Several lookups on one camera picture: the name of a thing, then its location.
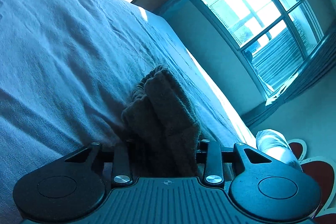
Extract blue right curtain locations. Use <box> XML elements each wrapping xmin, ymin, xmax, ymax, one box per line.
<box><xmin>241</xmin><ymin>24</ymin><xmax>335</xmax><ymax>127</ymax></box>

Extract red heart headboard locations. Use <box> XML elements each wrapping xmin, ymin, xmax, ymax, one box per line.
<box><xmin>288</xmin><ymin>139</ymin><xmax>335</xmax><ymax>223</ymax></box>

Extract blue floral bed sheet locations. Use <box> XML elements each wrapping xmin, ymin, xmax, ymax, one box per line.
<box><xmin>1</xmin><ymin>0</ymin><xmax>256</xmax><ymax>223</ymax></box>

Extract bedroom window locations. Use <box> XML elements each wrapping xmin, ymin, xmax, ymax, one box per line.
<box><xmin>192</xmin><ymin>0</ymin><xmax>323</xmax><ymax>98</ymax></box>

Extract grey-green fleece pants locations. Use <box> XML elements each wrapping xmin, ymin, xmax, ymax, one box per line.
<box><xmin>121</xmin><ymin>65</ymin><xmax>201</xmax><ymax>176</ymax></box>

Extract folded blue quilt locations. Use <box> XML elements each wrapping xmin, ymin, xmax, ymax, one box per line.
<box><xmin>256</xmin><ymin>129</ymin><xmax>302</xmax><ymax>171</ymax></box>

